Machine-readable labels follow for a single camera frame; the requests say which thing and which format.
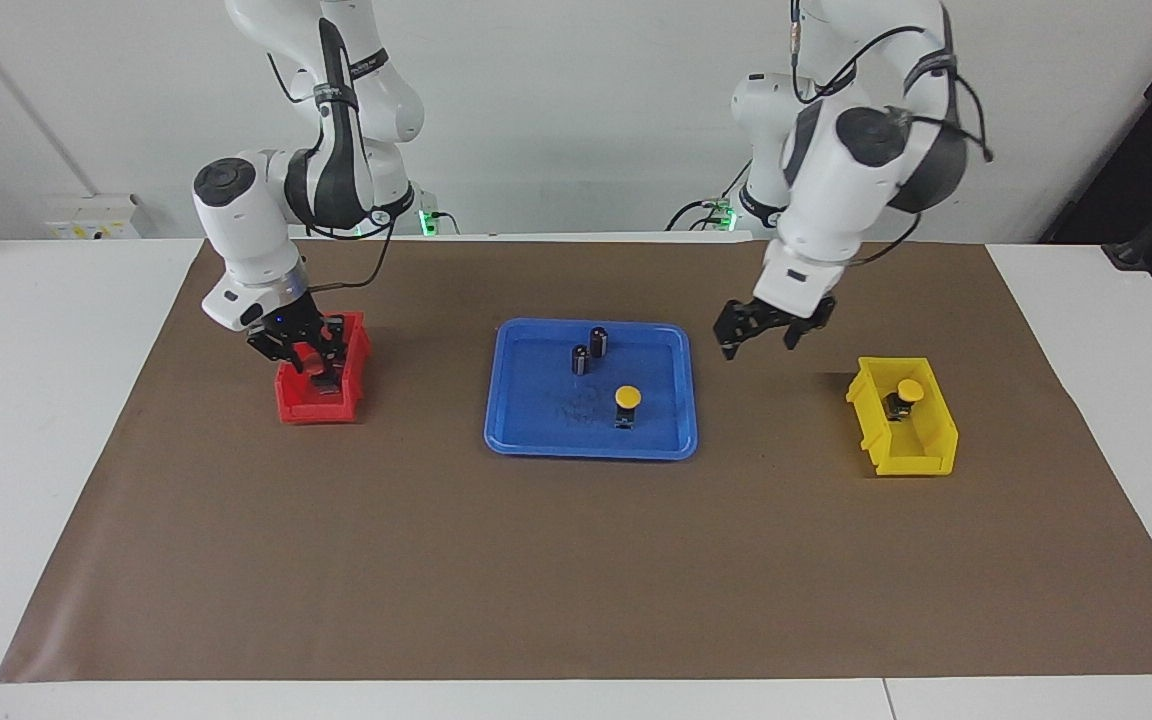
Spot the black left base cable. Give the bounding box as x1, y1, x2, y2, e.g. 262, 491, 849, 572
664, 158, 752, 233

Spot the white wall outlet box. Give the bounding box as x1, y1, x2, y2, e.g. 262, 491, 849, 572
44, 193, 143, 241

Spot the blue plastic tray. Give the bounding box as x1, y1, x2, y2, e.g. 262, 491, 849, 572
483, 318, 699, 462

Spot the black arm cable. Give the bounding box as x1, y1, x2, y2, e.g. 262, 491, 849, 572
789, 0, 995, 267
266, 50, 398, 297

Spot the red plastic bin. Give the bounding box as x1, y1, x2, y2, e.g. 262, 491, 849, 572
275, 311, 372, 425

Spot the red push button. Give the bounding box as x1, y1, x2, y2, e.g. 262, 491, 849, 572
291, 345, 339, 393

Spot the yellow plastic bin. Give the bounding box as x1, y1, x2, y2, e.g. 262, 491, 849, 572
845, 356, 960, 477

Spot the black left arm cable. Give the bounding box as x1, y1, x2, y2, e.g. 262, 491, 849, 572
789, 0, 995, 267

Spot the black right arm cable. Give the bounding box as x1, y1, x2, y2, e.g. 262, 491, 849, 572
266, 50, 398, 297

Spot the brown table mat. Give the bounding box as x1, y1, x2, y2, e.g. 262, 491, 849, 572
0, 238, 1152, 684

